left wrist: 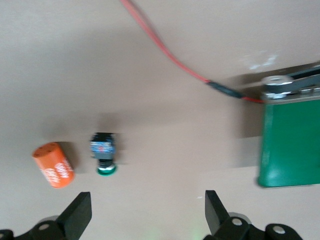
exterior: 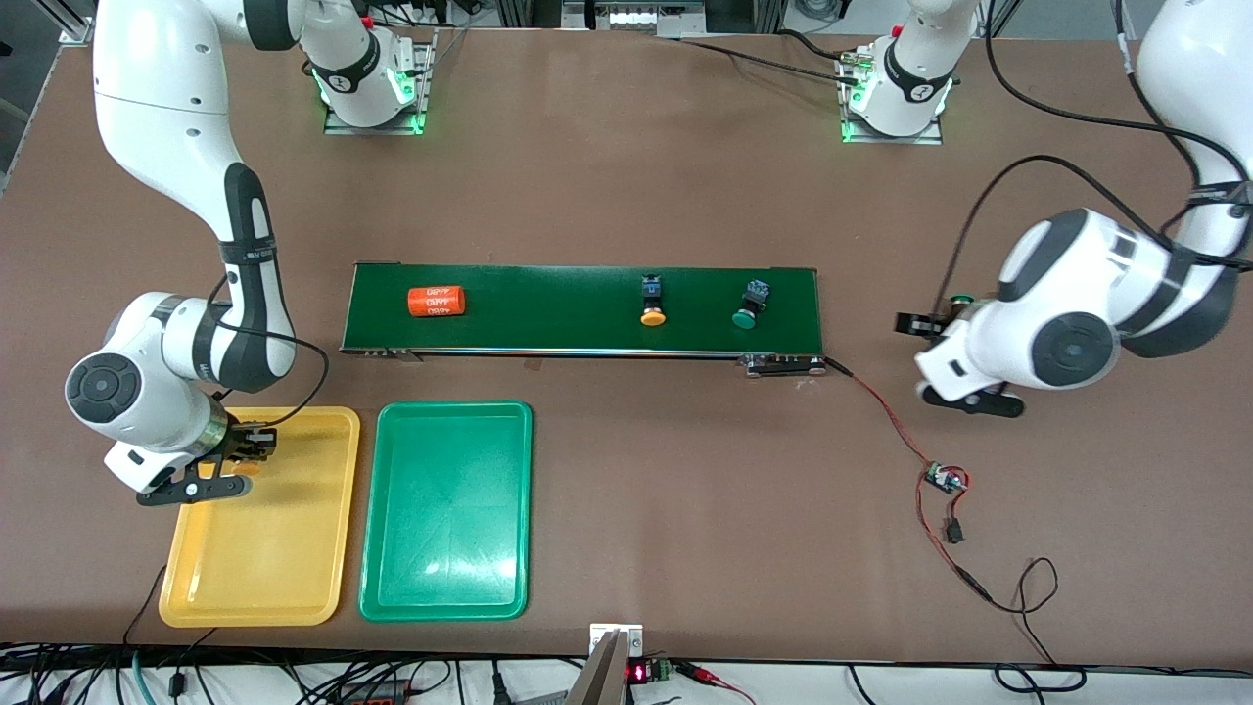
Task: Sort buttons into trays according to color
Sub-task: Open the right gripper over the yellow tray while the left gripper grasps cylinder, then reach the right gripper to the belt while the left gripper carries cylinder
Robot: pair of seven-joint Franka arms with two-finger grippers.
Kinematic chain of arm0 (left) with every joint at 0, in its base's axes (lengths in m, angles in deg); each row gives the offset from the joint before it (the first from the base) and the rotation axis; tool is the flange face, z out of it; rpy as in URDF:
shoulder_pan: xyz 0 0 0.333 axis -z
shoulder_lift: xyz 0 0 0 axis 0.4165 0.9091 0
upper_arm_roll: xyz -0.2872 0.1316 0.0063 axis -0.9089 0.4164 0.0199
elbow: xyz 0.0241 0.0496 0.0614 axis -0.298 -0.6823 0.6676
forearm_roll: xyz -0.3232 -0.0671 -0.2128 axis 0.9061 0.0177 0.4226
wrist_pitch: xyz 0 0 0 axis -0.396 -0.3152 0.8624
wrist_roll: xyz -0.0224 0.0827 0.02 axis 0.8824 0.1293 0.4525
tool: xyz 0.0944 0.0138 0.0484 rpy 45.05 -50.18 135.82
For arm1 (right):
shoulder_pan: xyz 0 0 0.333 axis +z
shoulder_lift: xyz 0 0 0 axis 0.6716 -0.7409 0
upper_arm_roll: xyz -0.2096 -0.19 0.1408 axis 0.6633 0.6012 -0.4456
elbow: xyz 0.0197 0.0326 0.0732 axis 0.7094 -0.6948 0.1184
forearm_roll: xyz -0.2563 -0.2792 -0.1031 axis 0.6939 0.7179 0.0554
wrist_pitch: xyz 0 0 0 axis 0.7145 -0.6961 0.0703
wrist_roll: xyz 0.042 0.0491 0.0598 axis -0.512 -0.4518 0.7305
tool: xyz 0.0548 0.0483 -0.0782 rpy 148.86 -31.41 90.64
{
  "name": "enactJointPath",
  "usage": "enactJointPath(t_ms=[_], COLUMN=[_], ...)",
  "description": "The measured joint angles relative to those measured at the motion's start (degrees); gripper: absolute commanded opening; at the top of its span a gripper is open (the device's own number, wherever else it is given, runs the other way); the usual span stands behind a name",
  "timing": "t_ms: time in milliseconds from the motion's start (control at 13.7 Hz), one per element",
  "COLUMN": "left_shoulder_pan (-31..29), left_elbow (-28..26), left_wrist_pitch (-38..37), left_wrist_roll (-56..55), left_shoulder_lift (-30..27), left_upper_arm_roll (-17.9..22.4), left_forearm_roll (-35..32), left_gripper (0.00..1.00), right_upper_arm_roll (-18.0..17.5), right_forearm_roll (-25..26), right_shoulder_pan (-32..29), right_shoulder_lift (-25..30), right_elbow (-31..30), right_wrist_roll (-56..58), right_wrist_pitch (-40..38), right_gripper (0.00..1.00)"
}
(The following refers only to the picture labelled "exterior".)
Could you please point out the aluminium frame profile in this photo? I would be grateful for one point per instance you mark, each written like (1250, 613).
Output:
(73, 29)

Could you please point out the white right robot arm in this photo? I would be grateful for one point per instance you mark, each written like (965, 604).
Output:
(166, 117)

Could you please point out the silver metal bracket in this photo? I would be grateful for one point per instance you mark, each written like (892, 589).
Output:
(632, 638)

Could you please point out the green mushroom push button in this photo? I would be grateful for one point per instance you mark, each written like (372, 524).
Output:
(752, 296)
(964, 299)

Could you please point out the small green circuit board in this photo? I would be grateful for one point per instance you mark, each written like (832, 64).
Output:
(945, 479)

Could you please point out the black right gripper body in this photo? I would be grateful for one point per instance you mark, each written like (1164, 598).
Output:
(242, 443)

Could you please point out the small black plug connector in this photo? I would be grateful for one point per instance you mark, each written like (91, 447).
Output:
(953, 533)

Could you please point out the yellow plastic tray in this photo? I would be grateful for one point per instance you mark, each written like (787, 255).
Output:
(259, 558)

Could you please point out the red clip lead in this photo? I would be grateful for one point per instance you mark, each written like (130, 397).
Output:
(700, 674)

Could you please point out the green conveyor belt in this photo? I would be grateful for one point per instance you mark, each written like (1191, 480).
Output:
(558, 338)

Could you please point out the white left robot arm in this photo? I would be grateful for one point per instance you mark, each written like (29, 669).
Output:
(1077, 323)

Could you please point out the grey metal pole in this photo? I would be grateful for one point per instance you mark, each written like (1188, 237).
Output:
(597, 681)

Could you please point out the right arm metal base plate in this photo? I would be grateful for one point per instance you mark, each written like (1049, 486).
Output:
(424, 98)

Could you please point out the red digit display module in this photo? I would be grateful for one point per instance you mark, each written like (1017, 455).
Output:
(638, 673)

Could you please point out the orange cylinder with white print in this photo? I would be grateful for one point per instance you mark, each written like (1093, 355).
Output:
(437, 302)

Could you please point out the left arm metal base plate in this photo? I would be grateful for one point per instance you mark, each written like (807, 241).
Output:
(930, 139)

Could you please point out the silver lit control device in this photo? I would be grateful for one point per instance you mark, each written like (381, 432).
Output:
(631, 18)

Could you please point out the green plastic tray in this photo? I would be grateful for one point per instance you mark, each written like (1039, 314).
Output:
(445, 529)

